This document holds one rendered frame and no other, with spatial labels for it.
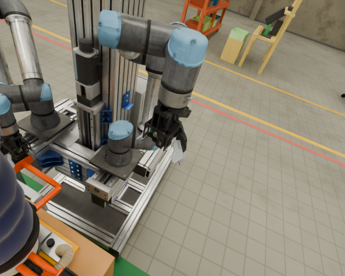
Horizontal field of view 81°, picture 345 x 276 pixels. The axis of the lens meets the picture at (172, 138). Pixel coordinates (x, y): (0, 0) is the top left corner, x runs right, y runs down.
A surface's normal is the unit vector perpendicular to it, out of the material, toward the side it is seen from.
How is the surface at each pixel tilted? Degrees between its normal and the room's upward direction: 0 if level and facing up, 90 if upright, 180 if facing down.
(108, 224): 0
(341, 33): 90
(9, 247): 77
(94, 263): 0
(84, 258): 0
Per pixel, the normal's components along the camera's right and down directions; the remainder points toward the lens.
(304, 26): -0.36, 0.58
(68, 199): 0.23, -0.70
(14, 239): 0.92, 0.23
